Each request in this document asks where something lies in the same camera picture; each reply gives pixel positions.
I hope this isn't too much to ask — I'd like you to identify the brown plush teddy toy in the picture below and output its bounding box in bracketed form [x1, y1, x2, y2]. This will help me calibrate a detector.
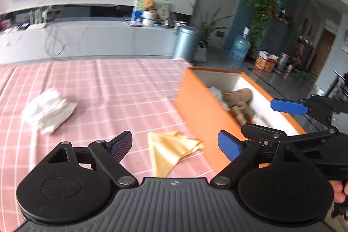
[222, 88, 255, 126]

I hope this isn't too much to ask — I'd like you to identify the yellow cloth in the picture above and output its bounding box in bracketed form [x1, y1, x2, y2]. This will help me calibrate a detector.
[147, 131, 204, 178]

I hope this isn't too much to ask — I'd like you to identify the white silver fabric pouch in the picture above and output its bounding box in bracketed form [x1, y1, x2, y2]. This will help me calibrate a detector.
[208, 87, 230, 111]

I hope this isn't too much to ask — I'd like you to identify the person's right hand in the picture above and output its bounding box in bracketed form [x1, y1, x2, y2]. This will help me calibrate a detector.
[329, 180, 348, 204]

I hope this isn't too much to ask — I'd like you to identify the orange cardboard box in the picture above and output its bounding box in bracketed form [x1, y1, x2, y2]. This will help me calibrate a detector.
[175, 67, 305, 172]

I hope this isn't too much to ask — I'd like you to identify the orange yellow carton box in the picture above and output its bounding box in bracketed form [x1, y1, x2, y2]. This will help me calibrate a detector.
[254, 51, 279, 73]

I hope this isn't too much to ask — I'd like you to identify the blue water jug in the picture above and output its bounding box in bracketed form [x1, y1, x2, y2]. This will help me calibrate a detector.
[229, 27, 251, 62]

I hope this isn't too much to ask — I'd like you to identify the green climbing plant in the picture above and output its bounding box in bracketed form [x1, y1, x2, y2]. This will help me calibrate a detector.
[246, 0, 277, 52]

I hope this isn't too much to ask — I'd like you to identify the potted long-leaf plant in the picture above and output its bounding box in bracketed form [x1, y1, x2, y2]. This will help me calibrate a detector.
[189, 3, 233, 47]

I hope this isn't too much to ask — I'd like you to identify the white marble tv console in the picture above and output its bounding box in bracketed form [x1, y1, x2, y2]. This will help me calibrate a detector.
[1, 5, 176, 63]

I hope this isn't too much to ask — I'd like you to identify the grey metal trash bin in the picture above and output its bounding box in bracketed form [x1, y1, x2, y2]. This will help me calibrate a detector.
[172, 26, 201, 62]

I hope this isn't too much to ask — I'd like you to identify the white wifi router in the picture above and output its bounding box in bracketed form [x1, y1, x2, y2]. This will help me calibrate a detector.
[27, 8, 48, 30]

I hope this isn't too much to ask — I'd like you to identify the small teddy bear figurine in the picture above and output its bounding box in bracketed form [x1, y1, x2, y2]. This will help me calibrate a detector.
[143, 0, 156, 11]

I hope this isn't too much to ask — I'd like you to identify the black cable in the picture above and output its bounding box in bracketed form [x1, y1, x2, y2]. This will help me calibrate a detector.
[43, 22, 66, 58]

